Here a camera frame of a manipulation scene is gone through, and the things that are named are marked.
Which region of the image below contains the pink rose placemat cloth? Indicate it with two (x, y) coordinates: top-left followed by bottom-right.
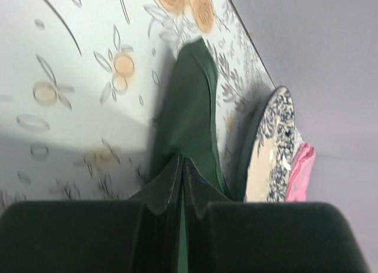
(284, 129), (316, 202)

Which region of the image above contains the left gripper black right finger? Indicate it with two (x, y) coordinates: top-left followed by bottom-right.
(183, 158), (369, 272)

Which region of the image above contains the dark green cloth napkin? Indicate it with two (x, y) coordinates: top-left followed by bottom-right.
(145, 38), (230, 272)

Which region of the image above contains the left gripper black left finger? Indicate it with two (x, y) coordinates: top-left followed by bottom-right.
(1, 156), (181, 272)

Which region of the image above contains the blue floral ceramic plate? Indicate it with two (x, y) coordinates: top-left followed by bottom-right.
(233, 86), (295, 203)

